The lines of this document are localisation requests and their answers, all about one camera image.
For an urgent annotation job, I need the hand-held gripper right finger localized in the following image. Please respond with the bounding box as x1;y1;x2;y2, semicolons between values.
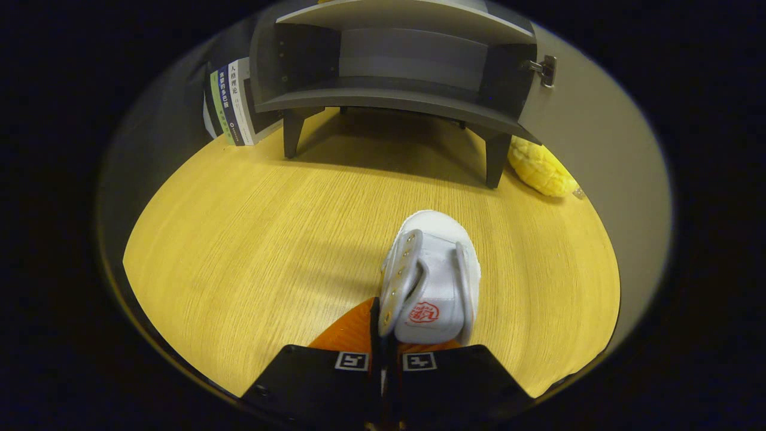
383;338;533;431

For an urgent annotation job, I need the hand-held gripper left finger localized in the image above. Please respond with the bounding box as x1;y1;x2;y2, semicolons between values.
242;296;384;431

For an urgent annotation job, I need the white shoe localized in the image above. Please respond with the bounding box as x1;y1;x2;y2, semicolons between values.
378;210;482;347

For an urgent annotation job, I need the dark grey shoe cabinet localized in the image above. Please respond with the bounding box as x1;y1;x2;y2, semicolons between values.
250;0;539;189

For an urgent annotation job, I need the metal door hinge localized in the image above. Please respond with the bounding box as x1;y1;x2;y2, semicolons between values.
525;55;557;89

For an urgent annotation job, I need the yellow plush toy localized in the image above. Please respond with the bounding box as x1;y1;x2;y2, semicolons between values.
507;136;580;198

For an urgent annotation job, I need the white spine book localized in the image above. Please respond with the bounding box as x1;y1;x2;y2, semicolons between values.
229;57;283;146

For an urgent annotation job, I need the blue spine book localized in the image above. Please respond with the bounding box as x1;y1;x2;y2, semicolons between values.
218;63;246;146

